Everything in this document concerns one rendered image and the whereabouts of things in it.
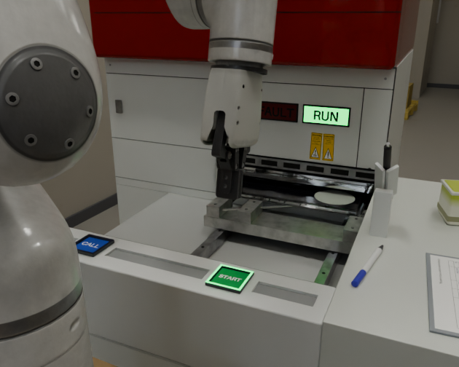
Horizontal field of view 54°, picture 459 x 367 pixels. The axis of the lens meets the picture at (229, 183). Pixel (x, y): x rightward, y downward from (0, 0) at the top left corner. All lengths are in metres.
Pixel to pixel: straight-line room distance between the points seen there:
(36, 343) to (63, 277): 0.05
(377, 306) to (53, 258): 0.43
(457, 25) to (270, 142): 8.86
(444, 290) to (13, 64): 0.61
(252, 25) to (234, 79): 0.07
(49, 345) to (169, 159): 1.01
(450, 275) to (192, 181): 0.82
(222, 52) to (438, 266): 0.46
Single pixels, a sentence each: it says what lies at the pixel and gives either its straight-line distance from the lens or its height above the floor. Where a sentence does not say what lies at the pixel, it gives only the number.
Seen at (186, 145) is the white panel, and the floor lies 0.98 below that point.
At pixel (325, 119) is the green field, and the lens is 1.16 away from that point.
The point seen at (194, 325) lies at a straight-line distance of 0.71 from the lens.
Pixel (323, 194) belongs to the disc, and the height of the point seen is 0.90.
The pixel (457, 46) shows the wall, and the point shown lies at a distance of 9.96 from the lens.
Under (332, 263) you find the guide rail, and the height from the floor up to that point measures 0.85.
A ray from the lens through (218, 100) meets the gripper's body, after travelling 0.57.
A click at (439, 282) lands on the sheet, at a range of 0.74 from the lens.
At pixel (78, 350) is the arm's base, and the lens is 0.45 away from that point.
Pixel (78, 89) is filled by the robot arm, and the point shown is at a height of 1.29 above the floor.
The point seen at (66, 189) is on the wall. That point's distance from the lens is 3.15.
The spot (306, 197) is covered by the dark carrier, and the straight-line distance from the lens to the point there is 1.17.
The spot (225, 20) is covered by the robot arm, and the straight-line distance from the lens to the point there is 0.59.
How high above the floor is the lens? 1.33
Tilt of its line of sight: 20 degrees down
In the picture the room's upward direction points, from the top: straight up
